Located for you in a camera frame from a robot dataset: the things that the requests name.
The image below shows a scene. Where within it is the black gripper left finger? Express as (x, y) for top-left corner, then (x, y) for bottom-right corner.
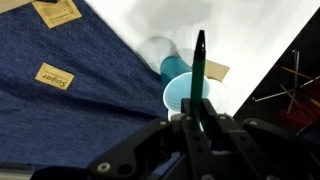
(87, 98), (214, 180)

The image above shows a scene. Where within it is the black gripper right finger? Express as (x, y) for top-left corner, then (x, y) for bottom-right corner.
(201, 98), (320, 180)

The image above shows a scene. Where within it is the green pen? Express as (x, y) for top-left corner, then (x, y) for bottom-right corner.
(190, 29), (207, 122)

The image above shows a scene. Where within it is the light blue plastic cup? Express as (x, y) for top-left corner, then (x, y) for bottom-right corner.
(159, 55), (212, 113)

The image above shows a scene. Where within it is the tan paper napkin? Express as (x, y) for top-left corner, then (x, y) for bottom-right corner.
(203, 59), (231, 83)

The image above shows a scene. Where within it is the blue denim cloth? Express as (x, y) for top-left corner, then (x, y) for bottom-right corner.
(0, 0), (169, 171)

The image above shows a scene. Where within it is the chrome leg frame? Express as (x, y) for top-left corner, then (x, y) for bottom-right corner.
(251, 49), (320, 116)

